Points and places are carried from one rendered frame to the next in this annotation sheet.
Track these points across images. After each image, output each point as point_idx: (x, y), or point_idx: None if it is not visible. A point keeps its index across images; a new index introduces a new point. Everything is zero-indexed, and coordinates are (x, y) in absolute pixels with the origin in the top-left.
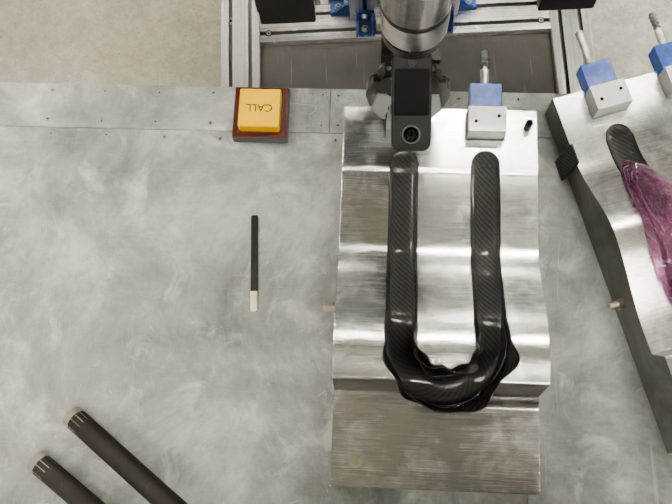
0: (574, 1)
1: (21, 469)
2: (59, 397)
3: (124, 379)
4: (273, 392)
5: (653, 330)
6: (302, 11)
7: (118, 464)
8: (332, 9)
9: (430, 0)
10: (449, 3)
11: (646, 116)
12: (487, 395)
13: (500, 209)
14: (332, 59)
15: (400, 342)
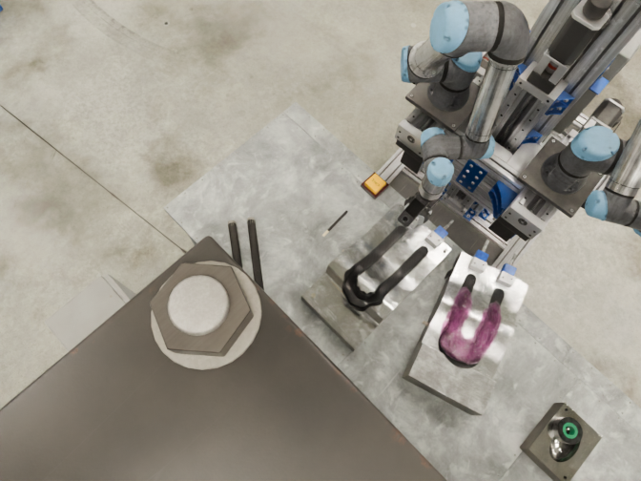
0: (501, 234)
1: (225, 221)
2: (251, 212)
3: (272, 222)
4: (308, 261)
5: (427, 336)
6: (414, 167)
7: (252, 240)
8: None
9: (433, 184)
10: (440, 191)
11: (485, 281)
12: (364, 309)
13: (415, 266)
14: None
15: (354, 274)
